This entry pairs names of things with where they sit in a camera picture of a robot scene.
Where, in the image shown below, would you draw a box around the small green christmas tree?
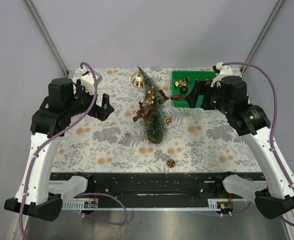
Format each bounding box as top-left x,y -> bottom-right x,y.
138,66 -> 167,144

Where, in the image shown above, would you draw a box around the brown ribbon gold berries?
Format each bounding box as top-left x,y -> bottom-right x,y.
133,86 -> 185,126

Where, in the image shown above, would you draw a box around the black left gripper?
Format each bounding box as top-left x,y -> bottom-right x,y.
66,78 -> 114,121

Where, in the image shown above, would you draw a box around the white slotted cable duct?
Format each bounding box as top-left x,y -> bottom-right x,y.
62,200 -> 98,211

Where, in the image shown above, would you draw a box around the green plastic tray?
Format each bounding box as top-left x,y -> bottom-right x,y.
171,70 -> 216,97

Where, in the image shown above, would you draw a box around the floral paper mat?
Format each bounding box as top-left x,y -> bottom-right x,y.
52,68 -> 260,173

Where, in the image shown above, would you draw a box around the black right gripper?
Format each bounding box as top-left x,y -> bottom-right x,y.
185,79 -> 232,116

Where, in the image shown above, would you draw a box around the dark brown bauble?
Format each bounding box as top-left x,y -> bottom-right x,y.
180,86 -> 188,94

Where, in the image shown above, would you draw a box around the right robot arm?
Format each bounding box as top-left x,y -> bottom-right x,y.
186,76 -> 294,220

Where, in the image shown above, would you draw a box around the pine cone front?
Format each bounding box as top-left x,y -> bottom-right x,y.
166,159 -> 176,168

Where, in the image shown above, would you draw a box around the frosted pine cone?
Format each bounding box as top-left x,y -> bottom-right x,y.
184,77 -> 191,83

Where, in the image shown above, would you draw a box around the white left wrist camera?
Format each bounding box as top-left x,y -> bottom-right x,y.
79,68 -> 102,95

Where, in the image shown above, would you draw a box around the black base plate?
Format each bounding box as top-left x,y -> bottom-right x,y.
49,171 -> 245,210

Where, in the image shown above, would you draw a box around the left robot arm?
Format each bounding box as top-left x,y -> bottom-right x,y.
4,75 -> 114,222

